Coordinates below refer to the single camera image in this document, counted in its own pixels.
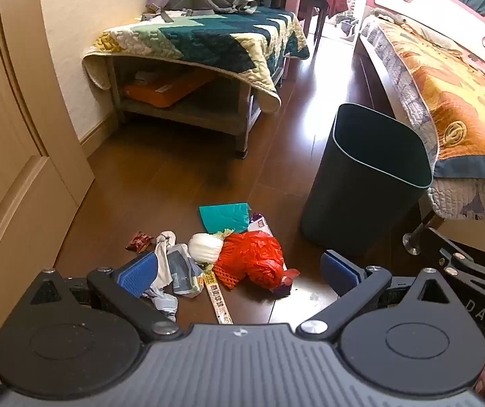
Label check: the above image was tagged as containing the orange flat box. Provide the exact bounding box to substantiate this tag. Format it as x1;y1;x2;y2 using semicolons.
122;70;218;109

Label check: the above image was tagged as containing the red plastic bag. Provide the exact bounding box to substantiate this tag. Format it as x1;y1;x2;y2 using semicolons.
221;231;301;291

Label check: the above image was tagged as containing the white purple snack packet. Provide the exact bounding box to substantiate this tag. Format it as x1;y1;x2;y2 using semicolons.
249;213;275;239

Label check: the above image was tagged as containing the wooden bed frame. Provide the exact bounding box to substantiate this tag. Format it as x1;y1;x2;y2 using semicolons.
353;35;409;120

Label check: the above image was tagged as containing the red brown candy wrapper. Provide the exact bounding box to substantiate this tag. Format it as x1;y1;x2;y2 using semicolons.
125;232;154;253

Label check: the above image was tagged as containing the low table with quilt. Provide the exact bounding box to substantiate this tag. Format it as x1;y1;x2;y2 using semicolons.
82;6;310;115

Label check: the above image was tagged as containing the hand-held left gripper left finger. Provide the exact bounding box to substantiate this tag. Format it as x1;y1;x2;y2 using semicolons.
30;251;184;343

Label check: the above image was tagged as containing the pink white headboard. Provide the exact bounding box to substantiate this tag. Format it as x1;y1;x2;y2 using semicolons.
370;0;485;74

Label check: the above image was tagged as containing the napa cabbage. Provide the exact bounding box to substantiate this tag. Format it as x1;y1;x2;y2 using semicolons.
188;229;232;264

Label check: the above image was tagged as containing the dark green trash bin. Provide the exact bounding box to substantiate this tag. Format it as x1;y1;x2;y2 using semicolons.
301;103;434;257

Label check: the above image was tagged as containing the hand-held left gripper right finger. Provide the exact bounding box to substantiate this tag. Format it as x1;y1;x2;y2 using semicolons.
295;249;459;344

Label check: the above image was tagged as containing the bed with orange blanket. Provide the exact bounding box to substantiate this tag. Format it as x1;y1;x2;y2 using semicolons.
359;14;485;225

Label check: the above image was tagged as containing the beige wardrobe door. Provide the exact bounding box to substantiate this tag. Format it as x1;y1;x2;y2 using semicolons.
0;0;96;391

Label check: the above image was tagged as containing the grey blue plastic packet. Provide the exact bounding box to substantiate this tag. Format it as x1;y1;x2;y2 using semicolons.
168;244;205;298

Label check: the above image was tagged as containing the dark wooden chair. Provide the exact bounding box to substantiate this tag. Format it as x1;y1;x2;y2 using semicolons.
297;0;350;40

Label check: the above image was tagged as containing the long cream drink sachet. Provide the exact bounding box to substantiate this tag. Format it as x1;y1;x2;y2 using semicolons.
202;268;233;325

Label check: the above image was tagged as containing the crumpled white blue wrapper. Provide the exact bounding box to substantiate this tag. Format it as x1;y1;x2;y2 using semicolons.
142;286;180;323

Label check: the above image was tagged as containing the orange foam fruit net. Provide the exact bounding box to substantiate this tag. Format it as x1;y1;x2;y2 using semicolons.
213;258;248;291

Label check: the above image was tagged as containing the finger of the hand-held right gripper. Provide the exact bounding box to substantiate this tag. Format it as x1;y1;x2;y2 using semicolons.
421;227;485;304

